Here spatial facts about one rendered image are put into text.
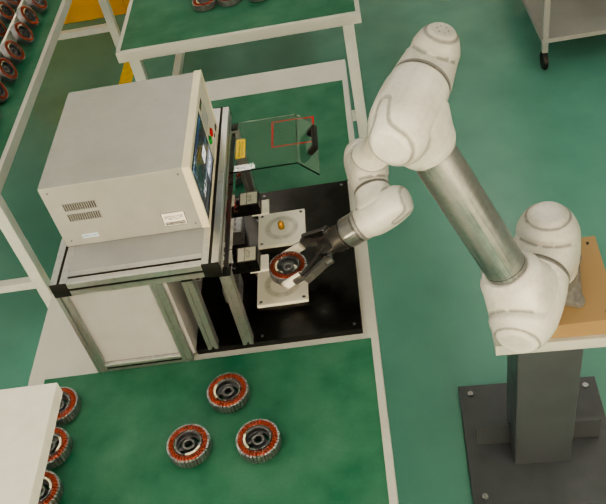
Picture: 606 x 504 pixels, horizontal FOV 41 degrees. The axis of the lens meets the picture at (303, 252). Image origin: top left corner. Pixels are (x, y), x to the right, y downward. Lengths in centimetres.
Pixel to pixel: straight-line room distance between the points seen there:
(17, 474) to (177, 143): 88
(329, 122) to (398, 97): 140
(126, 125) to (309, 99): 110
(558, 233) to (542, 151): 196
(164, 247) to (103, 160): 27
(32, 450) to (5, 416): 12
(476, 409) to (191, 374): 113
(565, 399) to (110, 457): 132
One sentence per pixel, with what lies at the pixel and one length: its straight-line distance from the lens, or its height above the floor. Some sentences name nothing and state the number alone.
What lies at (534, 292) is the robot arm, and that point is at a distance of 192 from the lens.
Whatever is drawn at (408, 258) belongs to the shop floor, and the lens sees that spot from 347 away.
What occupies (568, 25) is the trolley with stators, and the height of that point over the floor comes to 19.
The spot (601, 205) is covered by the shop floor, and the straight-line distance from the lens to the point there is 370.
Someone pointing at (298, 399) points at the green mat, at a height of 75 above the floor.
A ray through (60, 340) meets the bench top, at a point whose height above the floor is 75.
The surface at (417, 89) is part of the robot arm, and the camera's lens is 162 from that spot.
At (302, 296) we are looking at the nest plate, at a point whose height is 78.
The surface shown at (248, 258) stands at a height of 92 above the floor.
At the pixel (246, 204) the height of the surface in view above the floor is 92.
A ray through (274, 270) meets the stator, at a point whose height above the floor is 86.
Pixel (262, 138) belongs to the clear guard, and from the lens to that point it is 244.
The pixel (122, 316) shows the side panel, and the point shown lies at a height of 95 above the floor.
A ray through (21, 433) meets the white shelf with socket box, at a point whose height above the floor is 121.
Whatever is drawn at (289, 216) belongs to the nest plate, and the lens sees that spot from 258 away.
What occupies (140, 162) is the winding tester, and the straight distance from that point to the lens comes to 205.
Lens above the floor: 248
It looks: 44 degrees down
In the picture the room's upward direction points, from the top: 13 degrees counter-clockwise
